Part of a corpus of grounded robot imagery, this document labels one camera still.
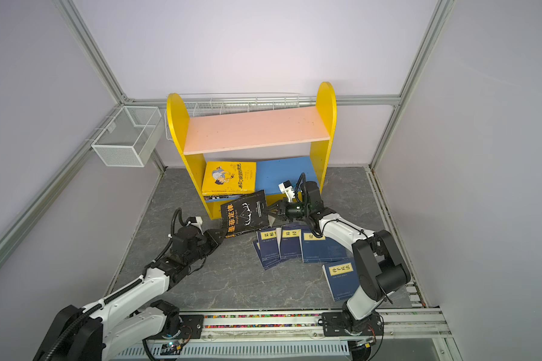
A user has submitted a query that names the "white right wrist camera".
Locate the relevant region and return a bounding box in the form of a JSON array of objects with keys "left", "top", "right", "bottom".
[{"left": 279, "top": 180, "right": 296, "bottom": 202}]

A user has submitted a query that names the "navy book large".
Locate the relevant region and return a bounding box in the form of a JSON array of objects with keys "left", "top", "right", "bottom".
[{"left": 300, "top": 228, "right": 348, "bottom": 263}]

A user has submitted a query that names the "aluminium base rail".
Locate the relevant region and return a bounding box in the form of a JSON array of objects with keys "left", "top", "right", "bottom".
[{"left": 71, "top": 307, "right": 453, "bottom": 341}]

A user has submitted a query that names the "purple old man book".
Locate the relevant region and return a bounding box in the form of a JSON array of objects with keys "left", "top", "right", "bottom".
[{"left": 203, "top": 195, "right": 240, "bottom": 202}]

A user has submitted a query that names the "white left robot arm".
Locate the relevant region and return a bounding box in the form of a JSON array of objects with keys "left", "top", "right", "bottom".
[{"left": 35, "top": 224, "right": 227, "bottom": 360}]

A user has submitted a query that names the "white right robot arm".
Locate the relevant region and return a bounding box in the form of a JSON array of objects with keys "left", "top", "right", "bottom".
[{"left": 265, "top": 174, "right": 411, "bottom": 323}]

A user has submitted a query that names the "black book yellow title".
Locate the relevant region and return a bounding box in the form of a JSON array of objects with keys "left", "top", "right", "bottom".
[{"left": 221, "top": 190, "right": 269, "bottom": 238}]

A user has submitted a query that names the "white vented cable duct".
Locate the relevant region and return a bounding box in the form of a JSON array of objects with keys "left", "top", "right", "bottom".
[{"left": 112, "top": 340, "right": 351, "bottom": 360}]

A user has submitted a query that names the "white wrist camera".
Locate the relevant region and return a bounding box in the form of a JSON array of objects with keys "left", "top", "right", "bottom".
[
  {"left": 188, "top": 217, "right": 203, "bottom": 228},
  {"left": 279, "top": 180, "right": 296, "bottom": 202}
]

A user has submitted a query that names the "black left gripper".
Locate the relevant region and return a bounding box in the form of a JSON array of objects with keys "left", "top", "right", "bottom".
[{"left": 186, "top": 229, "right": 228, "bottom": 266}]

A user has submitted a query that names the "white wire rack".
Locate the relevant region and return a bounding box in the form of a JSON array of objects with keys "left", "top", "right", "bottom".
[{"left": 181, "top": 93, "right": 315, "bottom": 117}]

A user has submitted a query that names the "yellow pink blue bookshelf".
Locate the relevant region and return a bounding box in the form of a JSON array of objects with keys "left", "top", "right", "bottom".
[{"left": 166, "top": 82, "right": 337, "bottom": 194}]

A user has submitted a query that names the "yellow cartoon book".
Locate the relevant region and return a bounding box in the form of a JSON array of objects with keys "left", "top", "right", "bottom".
[{"left": 201, "top": 161, "right": 257, "bottom": 196}]

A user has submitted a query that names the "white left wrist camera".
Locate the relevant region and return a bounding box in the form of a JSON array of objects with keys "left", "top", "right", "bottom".
[{"left": 188, "top": 217, "right": 203, "bottom": 228}]

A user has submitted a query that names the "white mesh basket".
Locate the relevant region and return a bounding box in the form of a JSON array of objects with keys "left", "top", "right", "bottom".
[{"left": 91, "top": 106, "right": 164, "bottom": 168}]

